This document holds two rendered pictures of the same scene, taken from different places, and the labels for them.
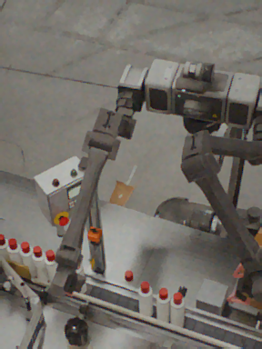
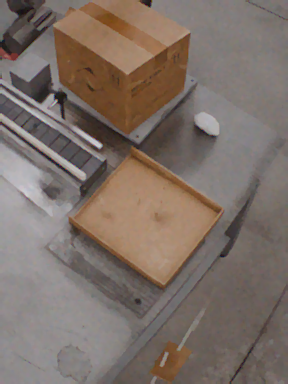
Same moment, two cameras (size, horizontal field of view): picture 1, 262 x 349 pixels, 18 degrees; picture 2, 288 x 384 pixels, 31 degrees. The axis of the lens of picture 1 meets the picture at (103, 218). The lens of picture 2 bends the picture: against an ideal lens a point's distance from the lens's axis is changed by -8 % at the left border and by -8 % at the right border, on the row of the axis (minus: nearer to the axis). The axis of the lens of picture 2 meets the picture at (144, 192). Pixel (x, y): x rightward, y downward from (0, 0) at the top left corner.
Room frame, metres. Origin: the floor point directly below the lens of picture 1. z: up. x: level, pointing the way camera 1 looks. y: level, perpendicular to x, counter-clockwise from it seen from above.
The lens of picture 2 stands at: (0.53, -0.87, 2.11)
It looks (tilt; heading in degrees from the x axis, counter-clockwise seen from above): 62 degrees down; 7
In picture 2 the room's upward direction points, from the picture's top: 3 degrees clockwise
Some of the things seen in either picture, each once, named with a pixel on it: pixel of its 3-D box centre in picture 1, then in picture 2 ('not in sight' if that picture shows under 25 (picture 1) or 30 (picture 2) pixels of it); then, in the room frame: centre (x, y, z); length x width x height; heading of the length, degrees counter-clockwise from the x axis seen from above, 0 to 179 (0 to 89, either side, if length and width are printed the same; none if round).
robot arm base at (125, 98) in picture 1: (127, 104); not in sight; (2.06, -0.13, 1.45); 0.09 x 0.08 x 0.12; 68
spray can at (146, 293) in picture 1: (146, 299); not in sight; (1.51, -0.12, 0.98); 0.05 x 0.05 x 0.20
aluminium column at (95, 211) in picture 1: (93, 220); not in sight; (1.76, 0.04, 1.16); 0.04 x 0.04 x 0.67; 62
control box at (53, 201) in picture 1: (65, 192); not in sight; (1.74, 0.12, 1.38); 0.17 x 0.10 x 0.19; 117
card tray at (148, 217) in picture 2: not in sight; (146, 215); (1.14, -0.81, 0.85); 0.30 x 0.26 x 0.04; 62
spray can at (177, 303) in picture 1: (177, 310); not in sight; (1.45, -0.23, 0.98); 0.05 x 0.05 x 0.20
